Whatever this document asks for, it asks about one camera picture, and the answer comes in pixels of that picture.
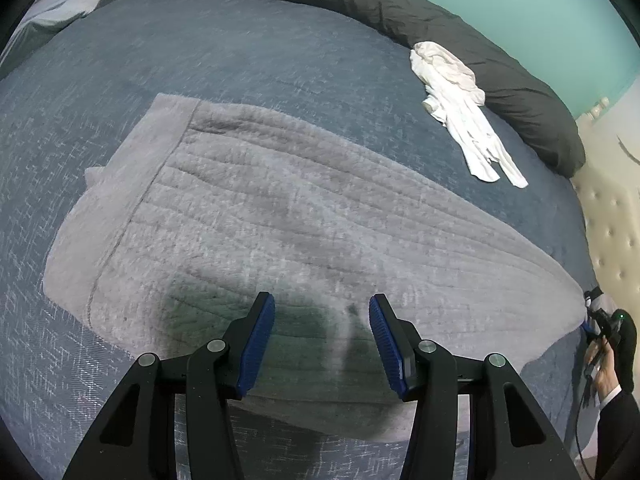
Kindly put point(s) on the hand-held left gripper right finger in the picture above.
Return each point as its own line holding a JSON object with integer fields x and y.
{"x": 387, "y": 350}

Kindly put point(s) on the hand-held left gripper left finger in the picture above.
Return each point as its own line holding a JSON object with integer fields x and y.
{"x": 257, "y": 345}

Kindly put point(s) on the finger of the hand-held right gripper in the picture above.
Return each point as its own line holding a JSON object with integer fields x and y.
{"x": 592, "y": 310}

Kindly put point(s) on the grey ribbed fleece garment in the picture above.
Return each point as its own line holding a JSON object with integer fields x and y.
{"x": 300, "y": 220}

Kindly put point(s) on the person's right forearm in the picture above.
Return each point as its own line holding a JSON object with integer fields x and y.
{"x": 620, "y": 435}

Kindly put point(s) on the person's right hand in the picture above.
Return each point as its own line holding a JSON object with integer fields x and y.
{"x": 602, "y": 372}

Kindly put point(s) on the beige tufted headboard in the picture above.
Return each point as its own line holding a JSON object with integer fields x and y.
{"x": 610, "y": 200}

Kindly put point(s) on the white garment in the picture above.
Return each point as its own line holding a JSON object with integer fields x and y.
{"x": 460, "y": 95}

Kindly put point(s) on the blue-grey bedspread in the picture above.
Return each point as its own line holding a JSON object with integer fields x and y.
{"x": 150, "y": 50}

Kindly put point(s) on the dark grey bolster pillow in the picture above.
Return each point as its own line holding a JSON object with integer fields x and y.
{"x": 400, "y": 5}

